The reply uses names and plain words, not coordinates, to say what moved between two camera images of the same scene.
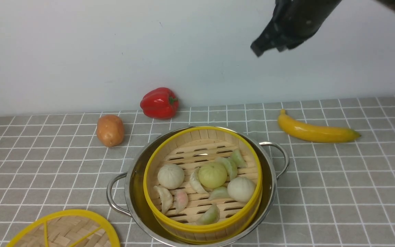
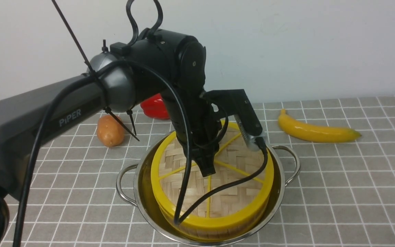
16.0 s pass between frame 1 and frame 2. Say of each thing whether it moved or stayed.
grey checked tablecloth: stayed
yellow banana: stayed
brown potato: stayed
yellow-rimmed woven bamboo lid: moved
